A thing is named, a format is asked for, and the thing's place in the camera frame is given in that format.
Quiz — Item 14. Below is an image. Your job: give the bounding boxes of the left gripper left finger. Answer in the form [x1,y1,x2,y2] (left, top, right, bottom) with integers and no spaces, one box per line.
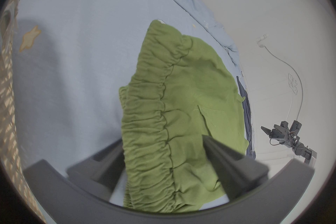
[67,138,127,203]

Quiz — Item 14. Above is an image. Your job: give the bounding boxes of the dark blue garment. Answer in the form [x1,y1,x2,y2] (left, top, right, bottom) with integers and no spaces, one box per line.
[237,75,257,161]

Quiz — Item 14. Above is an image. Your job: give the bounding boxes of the white cord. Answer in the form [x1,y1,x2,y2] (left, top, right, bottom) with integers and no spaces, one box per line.
[257,33,305,125]

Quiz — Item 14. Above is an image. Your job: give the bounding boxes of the round woven basket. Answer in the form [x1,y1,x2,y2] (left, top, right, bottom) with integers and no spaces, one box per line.
[0,0,47,224]

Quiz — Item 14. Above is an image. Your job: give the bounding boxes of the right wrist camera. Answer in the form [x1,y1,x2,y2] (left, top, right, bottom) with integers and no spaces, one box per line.
[289,120,302,136]

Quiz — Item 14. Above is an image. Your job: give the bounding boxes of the green shorts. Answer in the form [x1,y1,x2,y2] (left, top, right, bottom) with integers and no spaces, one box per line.
[119,19,250,214]

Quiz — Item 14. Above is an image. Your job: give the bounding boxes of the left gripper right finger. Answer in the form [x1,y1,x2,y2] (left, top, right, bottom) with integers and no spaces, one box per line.
[202,135,270,203]

